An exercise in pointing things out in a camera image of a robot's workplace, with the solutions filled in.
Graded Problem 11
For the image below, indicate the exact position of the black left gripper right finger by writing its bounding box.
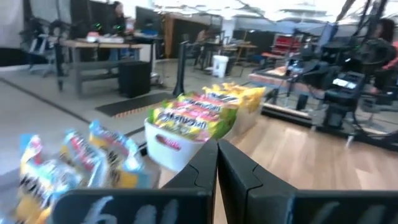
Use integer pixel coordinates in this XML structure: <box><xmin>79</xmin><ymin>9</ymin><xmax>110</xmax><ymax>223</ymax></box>
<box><xmin>217</xmin><ymin>138</ymin><xmax>398</xmax><ymax>224</ymax></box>

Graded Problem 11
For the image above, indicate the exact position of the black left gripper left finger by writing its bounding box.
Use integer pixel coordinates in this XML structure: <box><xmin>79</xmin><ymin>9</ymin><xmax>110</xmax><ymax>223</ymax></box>
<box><xmin>50</xmin><ymin>138</ymin><xmax>218</xmax><ymax>224</ymax></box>

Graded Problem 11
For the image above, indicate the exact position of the grey translucent plastic bin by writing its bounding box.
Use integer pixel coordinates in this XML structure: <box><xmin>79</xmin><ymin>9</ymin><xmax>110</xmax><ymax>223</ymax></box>
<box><xmin>0</xmin><ymin>146</ymin><xmax>162</xmax><ymax>224</ymax></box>

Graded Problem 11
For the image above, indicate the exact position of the white plastic bin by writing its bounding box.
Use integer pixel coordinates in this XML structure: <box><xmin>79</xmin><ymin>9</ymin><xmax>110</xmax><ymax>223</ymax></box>
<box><xmin>144</xmin><ymin>119</ymin><xmax>213</xmax><ymax>173</ymax></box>

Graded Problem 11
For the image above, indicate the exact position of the person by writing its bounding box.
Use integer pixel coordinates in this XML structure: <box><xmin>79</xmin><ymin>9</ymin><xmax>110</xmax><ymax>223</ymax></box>
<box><xmin>195</xmin><ymin>27</ymin><xmax>216</xmax><ymax>44</ymax></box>
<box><xmin>110</xmin><ymin>1</ymin><xmax>127</xmax><ymax>35</ymax></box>
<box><xmin>371</xmin><ymin>17</ymin><xmax>398</xmax><ymax>96</ymax></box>

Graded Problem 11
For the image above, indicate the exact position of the wooden top workbench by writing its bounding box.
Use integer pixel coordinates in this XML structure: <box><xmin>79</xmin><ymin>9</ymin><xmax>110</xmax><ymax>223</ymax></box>
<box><xmin>248</xmin><ymin>65</ymin><xmax>312</xmax><ymax>96</ymax></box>

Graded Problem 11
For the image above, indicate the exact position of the red storage rack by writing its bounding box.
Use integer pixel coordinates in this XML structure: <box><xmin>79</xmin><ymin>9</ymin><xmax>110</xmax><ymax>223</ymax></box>
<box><xmin>271</xmin><ymin>33</ymin><xmax>302</xmax><ymax>57</ymax></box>

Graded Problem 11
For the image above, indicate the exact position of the clear plastic bin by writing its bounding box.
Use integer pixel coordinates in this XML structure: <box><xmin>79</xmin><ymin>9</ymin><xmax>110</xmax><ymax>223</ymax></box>
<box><xmin>226</xmin><ymin>104</ymin><xmax>266</xmax><ymax>141</ymax></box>

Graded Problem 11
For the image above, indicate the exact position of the black cabinet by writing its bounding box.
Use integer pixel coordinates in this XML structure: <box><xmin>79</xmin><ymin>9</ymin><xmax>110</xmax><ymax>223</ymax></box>
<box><xmin>118</xmin><ymin>60</ymin><xmax>152</xmax><ymax>99</ymax></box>

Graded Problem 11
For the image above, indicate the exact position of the white bucket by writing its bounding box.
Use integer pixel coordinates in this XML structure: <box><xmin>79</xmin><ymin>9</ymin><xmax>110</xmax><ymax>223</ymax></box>
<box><xmin>211</xmin><ymin>54</ymin><xmax>229</xmax><ymax>79</ymax></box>

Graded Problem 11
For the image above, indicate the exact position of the black desk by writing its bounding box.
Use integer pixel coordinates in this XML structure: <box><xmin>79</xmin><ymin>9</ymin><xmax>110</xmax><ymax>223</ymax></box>
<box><xmin>194</xmin><ymin>39</ymin><xmax>259</xmax><ymax>72</ymax></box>

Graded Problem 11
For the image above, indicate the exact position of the wooden top desk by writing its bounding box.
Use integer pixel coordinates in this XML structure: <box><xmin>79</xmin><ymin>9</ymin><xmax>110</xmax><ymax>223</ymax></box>
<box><xmin>58</xmin><ymin>37</ymin><xmax>157</xmax><ymax>98</ymax></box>

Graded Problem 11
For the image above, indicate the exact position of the black computer monitor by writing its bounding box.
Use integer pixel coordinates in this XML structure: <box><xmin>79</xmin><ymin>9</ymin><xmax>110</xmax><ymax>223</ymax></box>
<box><xmin>134</xmin><ymin>6</ymin><xmax>163</xmax><ymax>32</ymax></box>

